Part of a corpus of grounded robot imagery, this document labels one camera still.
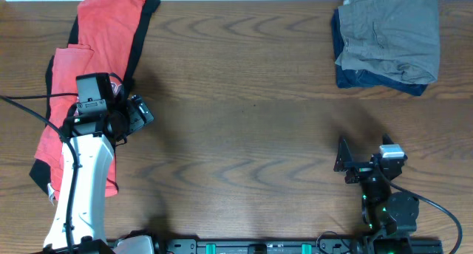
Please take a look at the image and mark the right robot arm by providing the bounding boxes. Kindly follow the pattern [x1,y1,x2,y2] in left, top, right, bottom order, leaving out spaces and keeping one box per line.
[334,135,419,254]

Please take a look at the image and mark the red soccer t-shirt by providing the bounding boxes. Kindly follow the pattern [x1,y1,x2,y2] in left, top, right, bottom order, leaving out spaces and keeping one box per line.
[28,0,162,206]

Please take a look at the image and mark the grey shorts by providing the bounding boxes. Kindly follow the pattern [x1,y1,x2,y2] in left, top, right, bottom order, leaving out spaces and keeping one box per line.
[336,0,440,84]

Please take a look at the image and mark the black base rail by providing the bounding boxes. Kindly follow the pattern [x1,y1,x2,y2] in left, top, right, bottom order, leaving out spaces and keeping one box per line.
[112,236,443,254]

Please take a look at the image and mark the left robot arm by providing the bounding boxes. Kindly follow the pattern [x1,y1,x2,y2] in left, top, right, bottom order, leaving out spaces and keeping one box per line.
[43,72,154,253]

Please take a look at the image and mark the folded navy blue garment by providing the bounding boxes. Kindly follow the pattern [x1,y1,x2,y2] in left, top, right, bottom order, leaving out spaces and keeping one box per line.
[331,10,428,96]

